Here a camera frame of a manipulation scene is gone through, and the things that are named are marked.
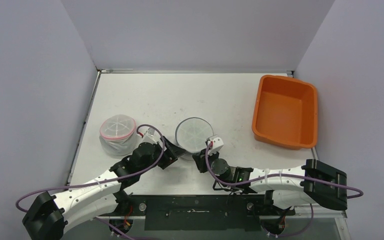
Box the orange plastic bin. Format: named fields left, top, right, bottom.
left=251, top=75, right=318, bottom=150

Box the purple cable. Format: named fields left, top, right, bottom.
left=205, top=141, right=364, bottom=200
left=15, top=124, right=166, bottom=214

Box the blue-trimmed mesh laundry bag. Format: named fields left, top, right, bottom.
left=174, top=117, right=214, bottom=161

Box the pink-trimmed mesh laundry bag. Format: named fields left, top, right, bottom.
left=99, top=114, right=137, bottom=157

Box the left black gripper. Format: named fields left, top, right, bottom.
left=139, top=136, right=186, bottom=175

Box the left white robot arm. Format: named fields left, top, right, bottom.
left=22, top=137, right=186, bottom=240

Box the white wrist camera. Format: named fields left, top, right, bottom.
left=205, top=135, right=224, bottom=156
left=138, top=128, right=158, bottom=144

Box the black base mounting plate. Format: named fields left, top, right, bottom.
left=108, top=194, right=296, bottom=232

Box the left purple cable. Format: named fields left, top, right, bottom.
left=15, top=124, right=166, bottom=214

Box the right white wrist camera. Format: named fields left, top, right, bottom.
left=205, top=135, right=224, bottom=156

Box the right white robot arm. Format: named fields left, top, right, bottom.
left=192, top=150, right=348, bottom=215

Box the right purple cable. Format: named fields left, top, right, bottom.
left=205, top=141, right=364, bottom=200

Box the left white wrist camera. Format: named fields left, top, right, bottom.
left=138, top=128, right=158, bottom=144

